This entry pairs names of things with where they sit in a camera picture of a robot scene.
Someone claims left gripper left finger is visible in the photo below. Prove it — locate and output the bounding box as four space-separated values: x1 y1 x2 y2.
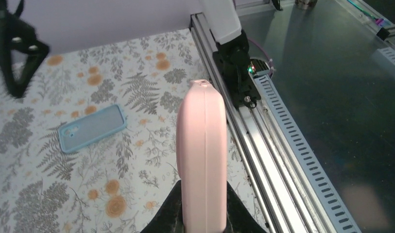
141 180 185 233

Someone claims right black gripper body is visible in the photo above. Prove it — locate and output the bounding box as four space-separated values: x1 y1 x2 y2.
0 0 36 56

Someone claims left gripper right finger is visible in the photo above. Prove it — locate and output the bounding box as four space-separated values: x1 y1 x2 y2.
225 182 266 233

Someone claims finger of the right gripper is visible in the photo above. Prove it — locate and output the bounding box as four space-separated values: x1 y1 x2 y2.
0 38 50 99

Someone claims light blue phone case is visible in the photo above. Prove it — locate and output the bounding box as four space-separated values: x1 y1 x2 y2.
58 104 127 154

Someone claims phone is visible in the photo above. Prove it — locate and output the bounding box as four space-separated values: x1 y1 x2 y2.
176 80 227 233

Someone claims aluminium mounting rail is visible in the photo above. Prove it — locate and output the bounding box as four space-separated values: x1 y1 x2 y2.
191 13 335 233

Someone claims slotted grey cable duct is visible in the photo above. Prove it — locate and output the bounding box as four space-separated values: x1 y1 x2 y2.
255 75 361 233

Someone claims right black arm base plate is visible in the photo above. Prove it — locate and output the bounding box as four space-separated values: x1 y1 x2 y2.
213 30 261 109

